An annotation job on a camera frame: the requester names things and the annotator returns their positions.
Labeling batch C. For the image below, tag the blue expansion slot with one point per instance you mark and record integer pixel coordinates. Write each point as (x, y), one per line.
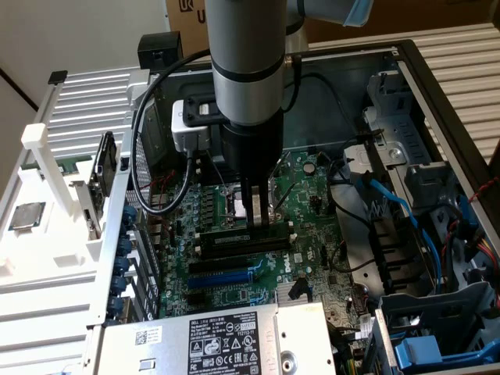
(218, 280)

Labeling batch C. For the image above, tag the blue slot retention clip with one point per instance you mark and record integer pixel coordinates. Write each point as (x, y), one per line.
(118, 284)
(115, 305)
(122, 265)
(130, 215)
(124, 246)

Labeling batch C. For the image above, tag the printed cardboard box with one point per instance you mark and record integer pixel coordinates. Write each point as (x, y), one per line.
(187, 35)

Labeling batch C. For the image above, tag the white parts rack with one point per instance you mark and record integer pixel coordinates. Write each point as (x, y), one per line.
(39, 250)

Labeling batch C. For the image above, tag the long black expansion slot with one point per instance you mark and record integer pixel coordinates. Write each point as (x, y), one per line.
(218, 265)

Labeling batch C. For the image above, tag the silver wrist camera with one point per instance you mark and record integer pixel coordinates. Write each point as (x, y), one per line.
(189, 138)

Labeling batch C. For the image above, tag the plain brown cardboard box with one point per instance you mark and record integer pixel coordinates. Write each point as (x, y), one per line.
(410, 15)

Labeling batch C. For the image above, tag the black graphics card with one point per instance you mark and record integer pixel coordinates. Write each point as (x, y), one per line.
(105, 164)

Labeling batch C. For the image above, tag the silver power supply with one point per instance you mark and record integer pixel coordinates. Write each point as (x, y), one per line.
(297, 336)

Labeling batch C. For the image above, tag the short black expansion slot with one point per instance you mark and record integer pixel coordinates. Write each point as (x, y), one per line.
(196, 299)

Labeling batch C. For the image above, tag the open PC case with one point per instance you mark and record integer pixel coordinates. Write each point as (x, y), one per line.
(320, 117)

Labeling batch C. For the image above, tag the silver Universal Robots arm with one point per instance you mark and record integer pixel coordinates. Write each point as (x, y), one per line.
(246, 58)

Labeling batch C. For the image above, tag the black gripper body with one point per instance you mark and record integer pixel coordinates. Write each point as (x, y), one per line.
(254, 148)

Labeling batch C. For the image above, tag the green Dell motherboard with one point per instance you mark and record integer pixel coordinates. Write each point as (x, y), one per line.
(312, 250)

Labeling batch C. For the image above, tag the CPU socket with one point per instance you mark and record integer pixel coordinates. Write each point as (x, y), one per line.
(232, 207)

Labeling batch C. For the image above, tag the small silver heatsink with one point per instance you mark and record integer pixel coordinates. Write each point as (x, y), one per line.
(283, 293)

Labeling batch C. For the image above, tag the silver metal disk bay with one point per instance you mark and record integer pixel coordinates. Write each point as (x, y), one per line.
(402, 129)

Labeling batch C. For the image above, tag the black box-shaped device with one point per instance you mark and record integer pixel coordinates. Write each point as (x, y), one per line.
(160, 51)

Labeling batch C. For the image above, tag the silver CPU chip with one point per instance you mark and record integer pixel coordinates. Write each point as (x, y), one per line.
(27, 216)

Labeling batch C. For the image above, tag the black table end cap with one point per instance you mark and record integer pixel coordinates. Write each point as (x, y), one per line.
(58, 77)

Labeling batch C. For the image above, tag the gray plastic bracket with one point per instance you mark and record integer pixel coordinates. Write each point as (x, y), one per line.
(420, 176)

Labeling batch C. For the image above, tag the silver coin battery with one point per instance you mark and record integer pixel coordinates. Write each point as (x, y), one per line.
(310, 168)

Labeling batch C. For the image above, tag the gray plastic disk bay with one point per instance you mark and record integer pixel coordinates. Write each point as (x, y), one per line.
(437, 312)

